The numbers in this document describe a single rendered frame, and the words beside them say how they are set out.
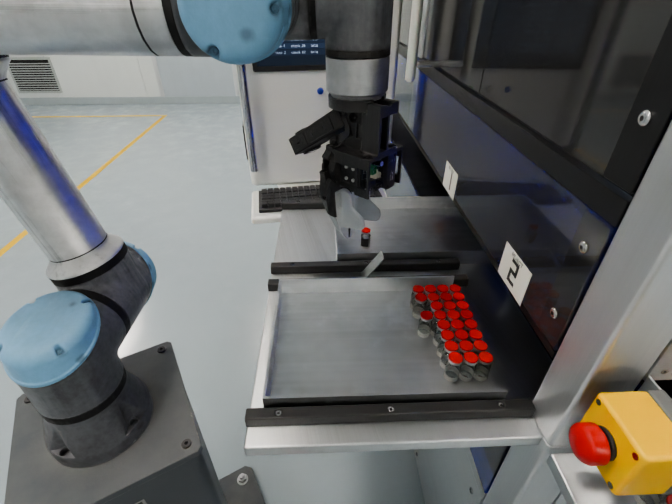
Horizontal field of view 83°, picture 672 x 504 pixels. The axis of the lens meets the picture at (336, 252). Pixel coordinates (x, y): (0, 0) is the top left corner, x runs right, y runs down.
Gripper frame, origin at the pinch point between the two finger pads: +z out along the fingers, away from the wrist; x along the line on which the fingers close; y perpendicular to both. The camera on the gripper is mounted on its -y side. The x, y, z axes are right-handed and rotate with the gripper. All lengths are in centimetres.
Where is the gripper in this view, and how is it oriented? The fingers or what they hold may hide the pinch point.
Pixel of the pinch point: (344, 228)
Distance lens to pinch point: 59.4
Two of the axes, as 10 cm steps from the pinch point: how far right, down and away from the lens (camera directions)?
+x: 6.8, -4.2, 5.9
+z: 0.1, 8.2, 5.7
